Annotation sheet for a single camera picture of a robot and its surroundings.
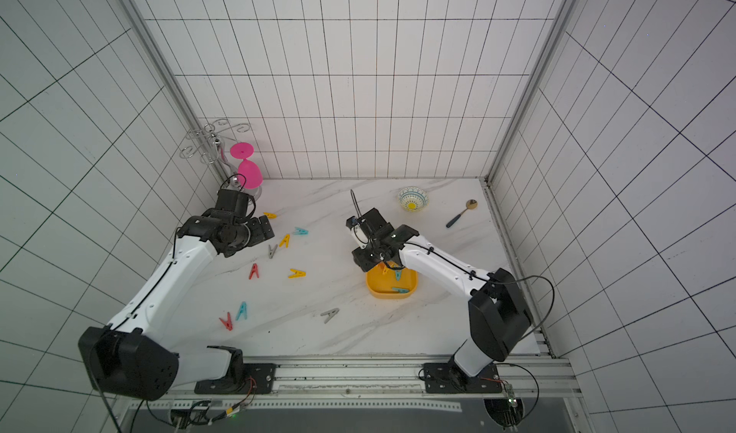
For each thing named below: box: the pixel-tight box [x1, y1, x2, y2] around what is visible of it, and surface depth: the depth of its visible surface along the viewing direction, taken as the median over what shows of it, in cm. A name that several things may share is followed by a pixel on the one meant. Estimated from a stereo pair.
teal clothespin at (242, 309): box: [235, 300, 249, 321], surface depth 87 cm
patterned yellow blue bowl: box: [397, 185, 430, 213], surface depth 112 cm
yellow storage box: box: [366, 261, 419, 299], surface depth 91 cm
